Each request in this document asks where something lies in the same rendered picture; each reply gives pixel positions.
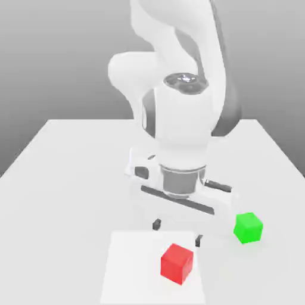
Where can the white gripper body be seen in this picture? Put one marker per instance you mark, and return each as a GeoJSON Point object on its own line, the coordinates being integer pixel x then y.
{"type": "Point", "coordinates": [181, 202]}

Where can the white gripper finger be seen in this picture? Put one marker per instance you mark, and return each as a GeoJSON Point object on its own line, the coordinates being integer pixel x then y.
{"type": "Point", "coordinates": [156, 224]}
{"type": "Point", "coordinates": [198, 240]}

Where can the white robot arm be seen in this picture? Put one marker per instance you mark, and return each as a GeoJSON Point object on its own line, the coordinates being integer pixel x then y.
{"type": "Point", "coordinates": [183, 119]}

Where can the small red cube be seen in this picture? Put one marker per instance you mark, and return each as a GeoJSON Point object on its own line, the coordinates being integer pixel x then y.
{"type": "Point", "coordinates": [176, 264]}

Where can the small green cube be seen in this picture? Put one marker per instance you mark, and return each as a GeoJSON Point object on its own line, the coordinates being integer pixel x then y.
{"type": "Point", "coordinates": [247, 227]}

